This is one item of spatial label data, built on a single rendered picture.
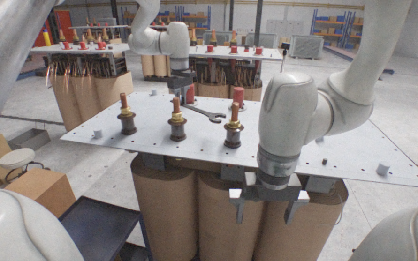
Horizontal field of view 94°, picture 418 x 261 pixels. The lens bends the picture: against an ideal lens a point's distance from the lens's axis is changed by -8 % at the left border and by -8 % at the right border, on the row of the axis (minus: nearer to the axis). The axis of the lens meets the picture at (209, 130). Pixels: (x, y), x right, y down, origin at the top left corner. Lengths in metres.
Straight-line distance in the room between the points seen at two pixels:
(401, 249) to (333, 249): 2.26
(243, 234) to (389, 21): 1.29
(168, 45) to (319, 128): 0.77
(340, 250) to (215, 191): 1.65
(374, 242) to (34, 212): 0.37
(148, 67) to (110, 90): 3.99
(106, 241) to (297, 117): 1.15
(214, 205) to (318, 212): 0.56
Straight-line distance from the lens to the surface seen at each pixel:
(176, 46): 1.02
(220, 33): 13.18
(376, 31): 0.42
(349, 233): 2.74
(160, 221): 1.54
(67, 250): 0.31
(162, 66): 6.96
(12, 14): 0.53
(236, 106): 0.91
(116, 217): 1.40
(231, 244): 1.54
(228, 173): 1.14
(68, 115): 3.99
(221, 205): 1.26
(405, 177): 1.14
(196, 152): 0.95
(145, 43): 1.03
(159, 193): 1.33
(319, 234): 1.44
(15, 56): 0.51
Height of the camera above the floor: 1.89
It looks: 28 degrees down
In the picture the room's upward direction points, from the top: 1 degrees clockwise
